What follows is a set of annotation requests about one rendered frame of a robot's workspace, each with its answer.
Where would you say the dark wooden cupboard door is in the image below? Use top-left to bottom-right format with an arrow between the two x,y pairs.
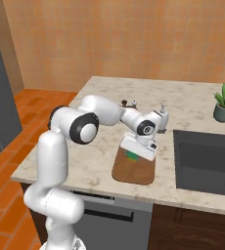
147,203 -> 225,250

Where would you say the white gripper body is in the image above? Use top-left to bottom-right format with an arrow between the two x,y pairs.
119,135 -> 158,162

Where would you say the white soap dispenser bottle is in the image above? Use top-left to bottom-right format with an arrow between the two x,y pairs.
156,103 -> 170,135

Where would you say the brown wooden cutting board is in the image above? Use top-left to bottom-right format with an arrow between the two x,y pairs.
111,146 -> 157,187

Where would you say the dark grey sink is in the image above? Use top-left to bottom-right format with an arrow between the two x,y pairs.
172,129 -> 225,198

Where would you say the green and yellow sponge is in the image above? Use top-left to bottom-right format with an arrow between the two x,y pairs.
124,149 -> 141,162

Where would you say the grey dishwasher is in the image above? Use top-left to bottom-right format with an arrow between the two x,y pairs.
68,189 -> 155,250

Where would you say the black dishwasher handle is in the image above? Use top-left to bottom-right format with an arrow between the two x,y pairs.
83,208 -> 135,224

